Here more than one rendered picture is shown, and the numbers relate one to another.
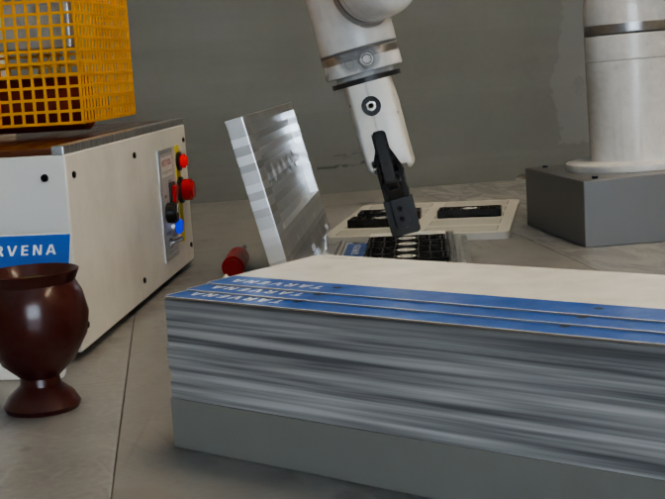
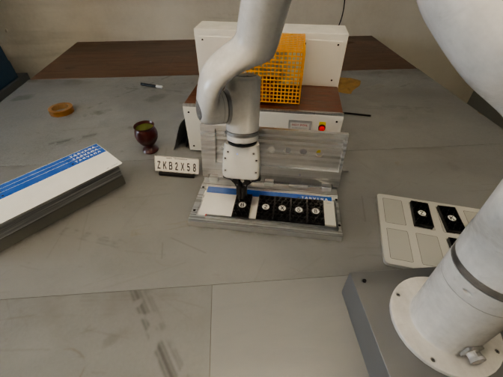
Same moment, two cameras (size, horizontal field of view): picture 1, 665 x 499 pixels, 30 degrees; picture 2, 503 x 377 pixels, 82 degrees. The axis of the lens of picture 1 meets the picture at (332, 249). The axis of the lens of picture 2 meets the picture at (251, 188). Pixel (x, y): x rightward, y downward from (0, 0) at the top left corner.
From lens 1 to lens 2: 161 cm
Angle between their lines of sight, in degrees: 86
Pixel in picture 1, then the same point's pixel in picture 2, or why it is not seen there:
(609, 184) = (354, 288)
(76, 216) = (190, 121)
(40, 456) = (115, 152)
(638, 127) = (421, 304)
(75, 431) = (129, 155)
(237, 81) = not seen: outside the picture
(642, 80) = (437, 289)
